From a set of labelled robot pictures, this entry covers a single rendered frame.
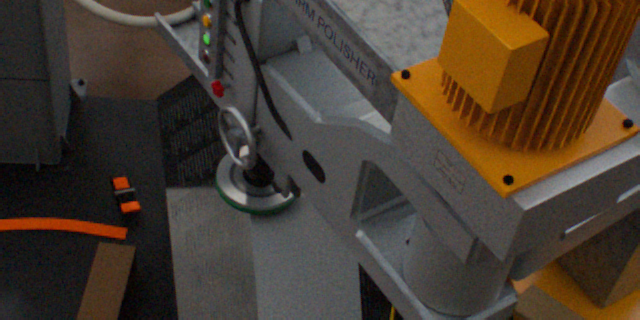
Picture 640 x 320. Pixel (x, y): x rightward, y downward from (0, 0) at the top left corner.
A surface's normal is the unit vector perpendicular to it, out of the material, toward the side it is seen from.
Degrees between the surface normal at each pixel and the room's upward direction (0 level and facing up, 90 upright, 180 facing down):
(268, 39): 90
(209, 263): 45
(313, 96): 4
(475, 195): 90
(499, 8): 0
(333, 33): 90
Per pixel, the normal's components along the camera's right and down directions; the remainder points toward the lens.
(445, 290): -0.37, 0.64
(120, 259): 0.11, -0.69
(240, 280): -0.62, -0.48
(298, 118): -0.83, 0.33
